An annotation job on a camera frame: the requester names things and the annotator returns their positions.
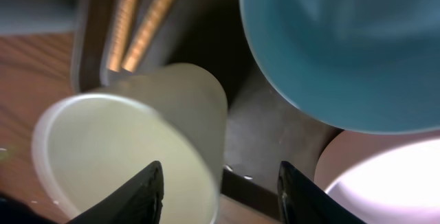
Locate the white bowl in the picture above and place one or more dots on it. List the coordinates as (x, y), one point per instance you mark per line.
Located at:
(383, 178)

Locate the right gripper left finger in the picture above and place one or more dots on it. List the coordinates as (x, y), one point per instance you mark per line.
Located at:
(139, 201)

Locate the right wooden chopstick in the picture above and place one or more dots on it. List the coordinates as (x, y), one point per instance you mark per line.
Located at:
(145, 33)

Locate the light blue bowl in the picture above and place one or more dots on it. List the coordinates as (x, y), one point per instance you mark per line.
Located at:
(362, 65)

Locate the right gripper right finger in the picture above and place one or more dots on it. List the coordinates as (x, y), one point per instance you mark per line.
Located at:
(301, 201)

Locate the wooden chopstick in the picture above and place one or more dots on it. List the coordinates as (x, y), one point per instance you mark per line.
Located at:
(145, 33)
(120, 33)

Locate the white cup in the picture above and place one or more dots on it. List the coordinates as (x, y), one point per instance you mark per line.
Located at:
(86, 146)

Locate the left wooden chopstick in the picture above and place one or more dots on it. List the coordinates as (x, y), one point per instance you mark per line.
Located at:
(120, 33)

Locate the dark brown serving tray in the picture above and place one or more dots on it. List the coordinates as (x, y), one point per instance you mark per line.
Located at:
(262, 128)

